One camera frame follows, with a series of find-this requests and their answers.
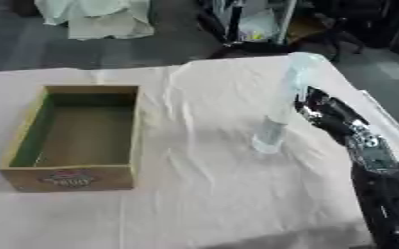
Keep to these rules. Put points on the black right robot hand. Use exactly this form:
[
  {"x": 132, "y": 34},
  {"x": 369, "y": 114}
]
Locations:
[{"x": 328, "y": 112}]

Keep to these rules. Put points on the clear plastic bag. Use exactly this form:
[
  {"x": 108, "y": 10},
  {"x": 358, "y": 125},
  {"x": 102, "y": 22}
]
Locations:
[{"x": 259, "y": 24}]

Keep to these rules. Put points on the tan cardboard box green inside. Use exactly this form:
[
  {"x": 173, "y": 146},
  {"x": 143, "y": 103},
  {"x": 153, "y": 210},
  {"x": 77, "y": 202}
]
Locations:
[{"x": 75, "y": 137}]

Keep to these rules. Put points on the clear plastic bottle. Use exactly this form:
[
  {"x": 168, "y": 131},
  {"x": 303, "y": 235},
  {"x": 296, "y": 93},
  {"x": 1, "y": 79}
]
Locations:
[{"x": 282, "y": 107}]

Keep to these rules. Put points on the white cloth heap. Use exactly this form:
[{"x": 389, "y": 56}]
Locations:
[{"x": 98, "y": 17}]

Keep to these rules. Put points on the black office chair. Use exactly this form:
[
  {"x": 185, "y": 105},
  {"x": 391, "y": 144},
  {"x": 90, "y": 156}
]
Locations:
[{"x": 356, "y": 22}]

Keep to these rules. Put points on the black tripod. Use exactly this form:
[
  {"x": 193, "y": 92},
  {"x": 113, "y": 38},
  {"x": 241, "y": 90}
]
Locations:
[{"x": 234, "y": 29}]

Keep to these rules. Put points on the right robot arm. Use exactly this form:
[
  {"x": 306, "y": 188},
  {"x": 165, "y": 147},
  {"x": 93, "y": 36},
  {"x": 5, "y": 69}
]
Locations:
[{"x": 382, "y": 181}]

